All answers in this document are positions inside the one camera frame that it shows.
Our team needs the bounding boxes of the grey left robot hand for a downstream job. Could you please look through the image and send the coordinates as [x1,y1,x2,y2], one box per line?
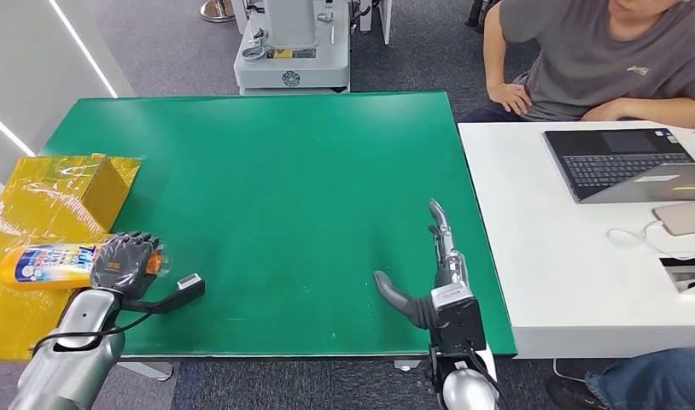
[90,231,164,299]

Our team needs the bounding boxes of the metal stanchion base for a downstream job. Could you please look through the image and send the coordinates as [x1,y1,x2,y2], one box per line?
[199,0,237,24]

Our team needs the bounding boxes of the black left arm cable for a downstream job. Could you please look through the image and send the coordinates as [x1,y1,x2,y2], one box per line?
[31,311,152,356]

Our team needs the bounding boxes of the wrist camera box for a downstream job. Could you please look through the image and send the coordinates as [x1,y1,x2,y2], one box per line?
[120,272,207,316]
[429,284,488,356]

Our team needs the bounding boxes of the white floor cable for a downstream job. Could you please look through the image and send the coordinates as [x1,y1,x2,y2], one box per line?
[552,358,587,386]

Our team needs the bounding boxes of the white machine base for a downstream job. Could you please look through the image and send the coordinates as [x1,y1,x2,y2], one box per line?
[232,0,353,97]

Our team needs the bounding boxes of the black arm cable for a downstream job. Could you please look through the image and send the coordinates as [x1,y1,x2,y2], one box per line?
[31,311,152,356]
[428,345,502,404]

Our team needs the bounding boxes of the pale pink smartphone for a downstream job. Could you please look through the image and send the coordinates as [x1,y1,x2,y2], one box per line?
[651,201,695,237]

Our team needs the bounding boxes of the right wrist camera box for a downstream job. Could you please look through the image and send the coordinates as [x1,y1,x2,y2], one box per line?
[429,284,488,356]

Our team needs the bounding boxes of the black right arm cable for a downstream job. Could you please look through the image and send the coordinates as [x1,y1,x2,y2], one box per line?
[428,345,502,404]

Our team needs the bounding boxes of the white panel stand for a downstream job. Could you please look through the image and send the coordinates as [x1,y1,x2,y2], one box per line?
[359,0,394,46]

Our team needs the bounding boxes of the thin white charging cable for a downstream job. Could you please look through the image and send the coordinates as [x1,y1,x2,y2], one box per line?
[605,219,667,254]

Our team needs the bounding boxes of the person's right hand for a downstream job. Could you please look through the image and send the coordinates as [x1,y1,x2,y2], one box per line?
[488,81,534,116]

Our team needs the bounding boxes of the green table mat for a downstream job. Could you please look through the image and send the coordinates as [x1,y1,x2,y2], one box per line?
[42,91,519,361]

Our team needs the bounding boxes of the person's leg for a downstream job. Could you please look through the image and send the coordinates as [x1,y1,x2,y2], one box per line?
[546,347,695,410]

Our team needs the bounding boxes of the person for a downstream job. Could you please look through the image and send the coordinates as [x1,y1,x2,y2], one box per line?
[458,0,695,131]

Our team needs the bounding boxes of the white desk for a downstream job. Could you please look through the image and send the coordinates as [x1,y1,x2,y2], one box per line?
[457,120,695,360]

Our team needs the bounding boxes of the dark grey laptop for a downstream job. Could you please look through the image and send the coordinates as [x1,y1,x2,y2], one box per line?
[542,127,695,205]

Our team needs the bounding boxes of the black chair base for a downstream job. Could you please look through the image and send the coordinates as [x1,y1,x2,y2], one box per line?
[464,0,501,29]

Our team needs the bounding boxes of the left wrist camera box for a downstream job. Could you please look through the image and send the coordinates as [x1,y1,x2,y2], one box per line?
[120,272,207,316]

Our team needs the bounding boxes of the orange detergent bottle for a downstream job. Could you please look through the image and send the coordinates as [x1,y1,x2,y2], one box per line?
[0,242,171,293]

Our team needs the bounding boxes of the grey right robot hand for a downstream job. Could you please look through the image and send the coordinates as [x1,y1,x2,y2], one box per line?
[372,197,469,331]

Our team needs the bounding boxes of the yellow taped cardboard box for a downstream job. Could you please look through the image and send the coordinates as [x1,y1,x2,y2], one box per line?
[0,152,143,361]

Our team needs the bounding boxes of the black and white desk device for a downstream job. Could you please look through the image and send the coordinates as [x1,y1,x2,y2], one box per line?
[658,257,695,296]

